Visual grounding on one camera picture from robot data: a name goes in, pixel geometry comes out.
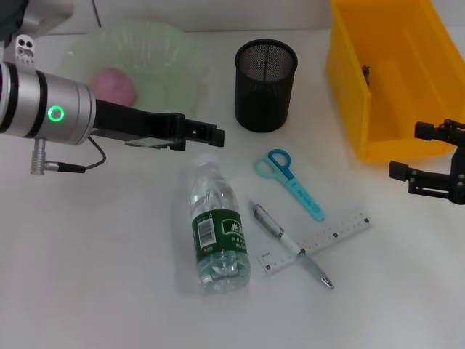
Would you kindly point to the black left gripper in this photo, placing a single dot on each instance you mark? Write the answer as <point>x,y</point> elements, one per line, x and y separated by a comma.
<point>138,121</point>

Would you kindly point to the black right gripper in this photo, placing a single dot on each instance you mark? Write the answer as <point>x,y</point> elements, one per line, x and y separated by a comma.
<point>459,174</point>

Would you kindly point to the pink peach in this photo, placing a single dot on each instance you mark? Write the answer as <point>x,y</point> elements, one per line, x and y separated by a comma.
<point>112,87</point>

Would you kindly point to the green plastic wrapper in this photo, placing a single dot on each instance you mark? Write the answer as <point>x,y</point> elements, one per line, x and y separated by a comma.
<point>367,74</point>

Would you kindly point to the clear green-label water bottle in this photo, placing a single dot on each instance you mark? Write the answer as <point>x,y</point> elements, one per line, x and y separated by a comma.
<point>221,232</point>

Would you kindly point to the blue scissors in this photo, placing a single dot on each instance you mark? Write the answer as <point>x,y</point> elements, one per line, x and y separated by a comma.
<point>298,189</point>

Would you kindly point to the silver white ballpoint pen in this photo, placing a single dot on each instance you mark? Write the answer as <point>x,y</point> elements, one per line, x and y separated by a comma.
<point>276,229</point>

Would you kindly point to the clear plastic ruler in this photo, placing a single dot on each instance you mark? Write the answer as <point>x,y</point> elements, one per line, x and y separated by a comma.
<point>334,232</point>

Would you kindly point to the black mesh pen holder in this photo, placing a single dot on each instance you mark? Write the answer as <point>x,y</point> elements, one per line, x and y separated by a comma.
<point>263,91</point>

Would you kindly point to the green glass fruit plate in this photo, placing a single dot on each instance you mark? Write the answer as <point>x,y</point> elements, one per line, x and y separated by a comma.
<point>163,65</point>

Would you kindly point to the yellow plastic bin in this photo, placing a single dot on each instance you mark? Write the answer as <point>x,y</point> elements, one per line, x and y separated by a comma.
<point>399,109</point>

